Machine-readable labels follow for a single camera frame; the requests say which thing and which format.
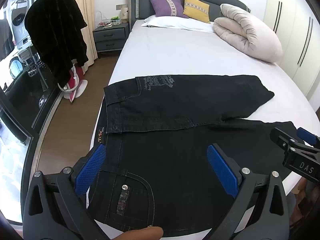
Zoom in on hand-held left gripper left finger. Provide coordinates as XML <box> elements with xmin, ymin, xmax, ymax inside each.
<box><xmin>22</xmin><ymin>144</ymin><xmax>110</xmax><ymax>240</ymax></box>

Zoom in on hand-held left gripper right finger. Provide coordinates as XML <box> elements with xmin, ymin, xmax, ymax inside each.
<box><xmin>206</xmin><ymin>144</ymin><xmax>293</xmax><ymax>240</ymax></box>

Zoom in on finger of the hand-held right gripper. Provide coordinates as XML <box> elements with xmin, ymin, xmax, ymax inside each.
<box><xmin>297</xmin><ymin>127</ymin><xmax>320</xmax><ymax>147</ymax></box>
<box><xmin>270</xmin><ymin>127</ymin><xmax>305</xmax><ymax>155</ymax></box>

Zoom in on black denim pants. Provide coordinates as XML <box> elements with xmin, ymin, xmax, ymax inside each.
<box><xmin>86</xmin><ymin>74</ymin><xmax>304</xmax><ymax>238</ymax></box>

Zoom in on person's right hand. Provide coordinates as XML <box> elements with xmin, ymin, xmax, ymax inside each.
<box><xmin>296</xmin><ymin>178</ymin><xmax>320</xmax><ymax>207</ymax></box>

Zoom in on person's left hand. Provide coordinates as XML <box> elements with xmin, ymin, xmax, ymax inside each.
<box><xmin>112</xmin><ymin>226</ymin><xmax>164</xmax><ymax>240</ymax></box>

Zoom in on white iron base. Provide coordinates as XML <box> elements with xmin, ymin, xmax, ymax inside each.
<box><xmin>63</xmin><ymin>79</ymin><xmax>89</xmax><ymax>99</ymax></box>

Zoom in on pink steam iron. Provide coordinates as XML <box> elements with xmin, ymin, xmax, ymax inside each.
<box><xmin>58</xmin><ymin>65</ymin><xmax>83</xmax><ymax>103</ymax></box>

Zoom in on rolled cream duvet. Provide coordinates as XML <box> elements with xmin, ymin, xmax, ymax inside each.
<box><xmin>213</xmin><ymin>4</ymin><xmax>283</xmax><ymax>63</ymax></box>

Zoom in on bed with white sheet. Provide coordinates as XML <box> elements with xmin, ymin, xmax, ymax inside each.
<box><xmin>86</xmin><ymin>20</ymin><xmax>317</xmax><ymax>240</ymax></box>

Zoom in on cream wardrobe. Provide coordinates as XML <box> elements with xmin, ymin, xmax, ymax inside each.
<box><xmin>262</xmin><ymin>0</ymin><xmax>320</xmax><ymax>98</ymax></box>

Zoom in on grey nightstand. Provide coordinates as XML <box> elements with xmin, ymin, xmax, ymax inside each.
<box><xmin>92</xmin><ymin>22</ymin><xmax>130</xmax><ymax>53</ymax></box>

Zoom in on black hanging garment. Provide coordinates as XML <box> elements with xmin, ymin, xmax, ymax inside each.
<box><xmin>24</xmin><ymin>0</ymin><xmax>88</xmax><ymax>87</ymax></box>

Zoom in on items on nightstand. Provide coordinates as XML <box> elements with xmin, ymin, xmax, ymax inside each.
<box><xmin>96</xmin><ymin>11</ymin><xmax>122</xmax><ymax>28</ymax></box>

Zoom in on white pillow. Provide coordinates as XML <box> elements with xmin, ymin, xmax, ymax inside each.
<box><xmin>141</xmin><ymin>14</ymin><xmax>215</xmax><ymax>33</ymax></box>

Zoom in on yellow patterned pillow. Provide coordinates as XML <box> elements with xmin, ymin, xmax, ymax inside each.
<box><xmin>183</xmin><ymin>0</ymin><xmax>210</xmax><ymax>24</ymax></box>

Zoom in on cream curtain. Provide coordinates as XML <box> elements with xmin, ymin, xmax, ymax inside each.
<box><xmin>63</xmin><ymin>0</ymin><xmax>98</xmax><ymax>63</ymax></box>

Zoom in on white washing machine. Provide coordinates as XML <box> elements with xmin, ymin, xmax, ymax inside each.
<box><xmin>7</xmin><ymin>0</ymin><xmax>34</xmax><ymax>49</ymax></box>

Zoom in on purple patterned pillow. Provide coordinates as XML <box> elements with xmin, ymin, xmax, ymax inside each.
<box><xmin>149</xmin><ymin>0</ymin><xmax>189</xmax><ymax>19</ymax></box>

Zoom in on black wardrobe handle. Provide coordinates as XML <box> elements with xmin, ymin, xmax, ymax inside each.
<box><xmin>297</xmin><ymin>17</ymin><xmax>311</xmax><ymax>65</ymax></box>
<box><xmin>276</xmin><ymin>2</ymin><xmax>283</xmax><ymax>33</ymax></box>
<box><xmin>301</xmin><ymin>19</ymin><xmax>314</xmax><ymax>67</ymax></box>
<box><xmin>273</xmin><ymin>1</ymin><xmax>280</xmax><ymax>32</ymax></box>

